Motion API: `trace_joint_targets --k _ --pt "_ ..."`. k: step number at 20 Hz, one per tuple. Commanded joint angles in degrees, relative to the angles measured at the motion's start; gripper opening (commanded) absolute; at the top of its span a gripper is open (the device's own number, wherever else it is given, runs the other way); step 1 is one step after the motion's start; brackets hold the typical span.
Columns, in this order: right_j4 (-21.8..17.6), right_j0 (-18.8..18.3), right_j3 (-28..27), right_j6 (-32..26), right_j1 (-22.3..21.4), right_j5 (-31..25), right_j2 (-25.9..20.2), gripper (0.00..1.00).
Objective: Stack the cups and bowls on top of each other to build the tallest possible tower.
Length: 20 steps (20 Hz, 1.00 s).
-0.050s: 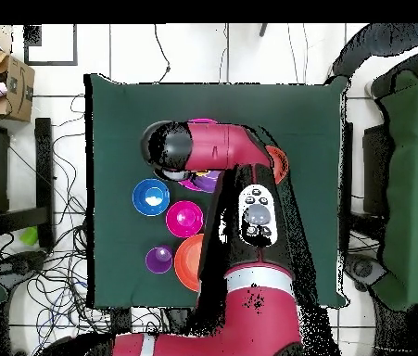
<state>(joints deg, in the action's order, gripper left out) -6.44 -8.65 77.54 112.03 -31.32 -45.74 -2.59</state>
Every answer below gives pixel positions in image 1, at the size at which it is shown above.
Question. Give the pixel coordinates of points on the large purple bowl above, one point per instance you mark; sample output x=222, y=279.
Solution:
x=208, y=182

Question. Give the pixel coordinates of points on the large pink bowl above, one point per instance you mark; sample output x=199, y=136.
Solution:
x=188, y=183

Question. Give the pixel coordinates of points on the dark blue bowl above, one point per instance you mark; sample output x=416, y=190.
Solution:
x=145, y=193

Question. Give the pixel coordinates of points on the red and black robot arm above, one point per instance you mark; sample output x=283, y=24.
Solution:
x=260, y=319

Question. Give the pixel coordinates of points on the small red bowl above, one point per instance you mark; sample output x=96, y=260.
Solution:
x=184, y=219

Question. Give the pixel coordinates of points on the large orange bowl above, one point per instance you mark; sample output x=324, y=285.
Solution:
x=188, y=263

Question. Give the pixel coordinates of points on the small orange-red bowl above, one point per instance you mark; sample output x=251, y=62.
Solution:
x=282, y=165

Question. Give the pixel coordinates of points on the purple cup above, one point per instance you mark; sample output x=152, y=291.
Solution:
x=159, y=259

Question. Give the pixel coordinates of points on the black floor box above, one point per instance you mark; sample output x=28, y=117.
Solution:
x=120, y=319

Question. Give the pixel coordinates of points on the black stand base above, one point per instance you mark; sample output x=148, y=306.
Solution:
x=364, y=269

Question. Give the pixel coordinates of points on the black rod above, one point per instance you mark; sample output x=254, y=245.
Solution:
x=263, y=30

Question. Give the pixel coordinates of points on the small green floor cup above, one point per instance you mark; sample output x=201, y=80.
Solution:
x=29, y=236

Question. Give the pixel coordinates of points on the black stand with knob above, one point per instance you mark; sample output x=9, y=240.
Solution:
x=15, y=269

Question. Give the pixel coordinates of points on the cardboard box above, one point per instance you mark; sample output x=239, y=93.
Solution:
x=19, y=96

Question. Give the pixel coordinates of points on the person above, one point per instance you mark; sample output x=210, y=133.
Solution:
x=379, y=37

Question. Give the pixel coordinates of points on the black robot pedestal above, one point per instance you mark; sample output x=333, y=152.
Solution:
x=179, y=320

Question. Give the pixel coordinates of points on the black square floor frame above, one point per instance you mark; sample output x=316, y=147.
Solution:
x=51, y=64

